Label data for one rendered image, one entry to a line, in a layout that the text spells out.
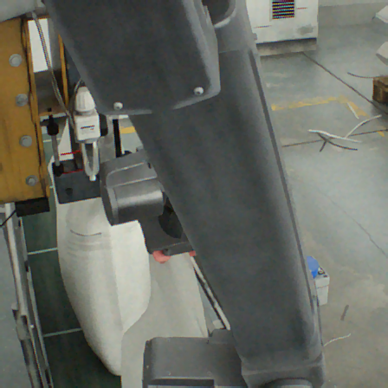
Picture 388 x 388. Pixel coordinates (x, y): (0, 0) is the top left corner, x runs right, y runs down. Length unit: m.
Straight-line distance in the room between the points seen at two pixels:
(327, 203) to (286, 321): 2.78
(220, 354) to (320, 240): 2.41
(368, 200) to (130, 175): 2.54
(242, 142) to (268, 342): 0.20
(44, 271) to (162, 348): 1.64
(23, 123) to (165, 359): 0.68
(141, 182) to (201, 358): 0.28
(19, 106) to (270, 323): 0.78
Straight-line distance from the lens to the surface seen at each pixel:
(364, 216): 3.14
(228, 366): 0.56
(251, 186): 0.32
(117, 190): 0.78
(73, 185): 1.20
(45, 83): 1.28
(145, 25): 0.20
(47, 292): 2.10
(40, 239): 2.35
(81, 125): 1.10
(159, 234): 0.88
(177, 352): 0.56
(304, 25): 5.15
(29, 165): 1.19
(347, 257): 2.86
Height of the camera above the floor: 1.60
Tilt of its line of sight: 29 degrees down
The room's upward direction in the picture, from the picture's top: 3 degrees counter-clockwise
